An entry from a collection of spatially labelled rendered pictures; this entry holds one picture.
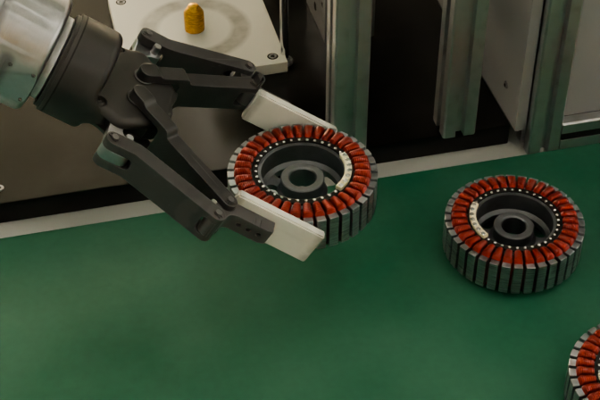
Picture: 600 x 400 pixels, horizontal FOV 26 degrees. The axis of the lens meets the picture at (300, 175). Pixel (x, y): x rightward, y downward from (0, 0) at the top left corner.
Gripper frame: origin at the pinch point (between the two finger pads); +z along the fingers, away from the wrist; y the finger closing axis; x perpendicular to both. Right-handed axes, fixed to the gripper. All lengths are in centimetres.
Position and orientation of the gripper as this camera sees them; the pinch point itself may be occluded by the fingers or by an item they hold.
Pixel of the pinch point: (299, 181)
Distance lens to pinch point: 97.3
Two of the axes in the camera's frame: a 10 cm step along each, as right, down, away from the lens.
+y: -1.0, 6.5, -7.5
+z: 8.6, 4.3, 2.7
